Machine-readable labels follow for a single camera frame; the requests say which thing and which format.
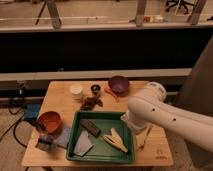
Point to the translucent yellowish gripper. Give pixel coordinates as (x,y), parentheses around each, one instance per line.
(140,138)

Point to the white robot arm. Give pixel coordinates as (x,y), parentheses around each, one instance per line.
(147,105)

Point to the small black cup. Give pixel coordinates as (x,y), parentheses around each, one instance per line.
(95,89)

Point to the white paper cup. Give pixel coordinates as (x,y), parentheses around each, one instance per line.
(76,91)

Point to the metal fork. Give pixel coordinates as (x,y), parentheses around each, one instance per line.
(148,131)

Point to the green plastic tray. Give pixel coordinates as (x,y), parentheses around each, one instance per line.
(101,150)

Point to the purple bowl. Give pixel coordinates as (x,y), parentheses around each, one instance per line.
(118,84)

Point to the dark brown block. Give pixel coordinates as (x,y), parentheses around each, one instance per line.
(90,127)

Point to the orange carrot toy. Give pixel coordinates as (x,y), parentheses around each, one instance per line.
(109,91)

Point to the grey cloth piece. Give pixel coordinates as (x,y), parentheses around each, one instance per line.
(83,144)

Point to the brown crumpled object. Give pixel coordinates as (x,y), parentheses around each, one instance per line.
(90,102)

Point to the blue sponge cloth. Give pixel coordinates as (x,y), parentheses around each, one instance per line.
(63,139)

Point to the orange bowl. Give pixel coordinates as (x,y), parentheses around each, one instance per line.
(49,122)

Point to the blue object on floor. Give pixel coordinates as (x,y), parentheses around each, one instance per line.
(32,110)

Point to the office chair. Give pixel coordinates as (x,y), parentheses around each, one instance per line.
(179,3)

